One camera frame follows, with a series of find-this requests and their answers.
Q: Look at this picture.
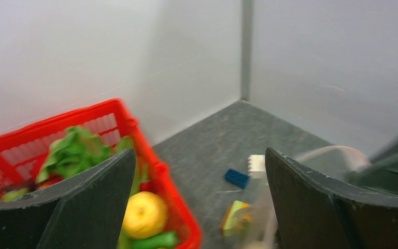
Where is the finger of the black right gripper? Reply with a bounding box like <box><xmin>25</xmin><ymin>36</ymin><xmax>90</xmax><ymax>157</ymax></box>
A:
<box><xmin>347</xmin><ymin>141</ymin><xmax>398</xmax><ymax>195</ymax></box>

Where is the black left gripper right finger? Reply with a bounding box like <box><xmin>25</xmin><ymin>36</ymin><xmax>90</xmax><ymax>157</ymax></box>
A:
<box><xmin>265</xmin><ymin>147</ymin><xmax>398</xmax><ymax>248</ymax></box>

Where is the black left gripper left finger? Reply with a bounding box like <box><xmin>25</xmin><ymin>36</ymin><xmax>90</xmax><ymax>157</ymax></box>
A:
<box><xmin>0</xmin><ymin>149</ymin><xmax>136</xmax><ymax>248</ymax></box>

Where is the yellow lemon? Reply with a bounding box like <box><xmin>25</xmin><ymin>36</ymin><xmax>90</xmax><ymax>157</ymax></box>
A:
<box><xmin>122</xmin><ymin>191</ymin><xmax>168</xmax><ymax>240</ymax></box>

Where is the clear zip top bag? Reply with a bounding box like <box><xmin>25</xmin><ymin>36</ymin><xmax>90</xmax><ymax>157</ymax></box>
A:
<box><xmin>232</xmin><ymin>145</ymin><xmax>370</xmax><ymax>248</ymax></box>

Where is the green leafy vegetable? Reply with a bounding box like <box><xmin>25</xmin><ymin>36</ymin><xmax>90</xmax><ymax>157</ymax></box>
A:
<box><xmin>36</xmin><ymin>126</ymin><xmax>111</xmax><ymax>183</ymax></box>

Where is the white blue toy block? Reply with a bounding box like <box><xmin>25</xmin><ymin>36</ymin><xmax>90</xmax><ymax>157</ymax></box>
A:
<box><xmin>247</xmin><ymin>155</ymin><xmax>266</xmax><ymax>178</ymax></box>

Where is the yellow orange toy block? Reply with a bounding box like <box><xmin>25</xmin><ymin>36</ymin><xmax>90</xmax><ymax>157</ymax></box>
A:
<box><xmin>220</xmin><ymin>200</ymin><xmax>252</xmax><ymax>237</ymax></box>

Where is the dark blue toy block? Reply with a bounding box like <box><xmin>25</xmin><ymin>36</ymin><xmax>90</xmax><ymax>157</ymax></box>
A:
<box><xmin>224</xmin><ymin>169</ymin><xmax>250</xmax><ymax>189</ymax></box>

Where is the red plastic basket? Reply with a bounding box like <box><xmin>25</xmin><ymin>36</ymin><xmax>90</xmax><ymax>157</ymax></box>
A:
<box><xmin>0</xmin><ymin>99</ymin><xmax>202</xmax><ymax>248</ymax></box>

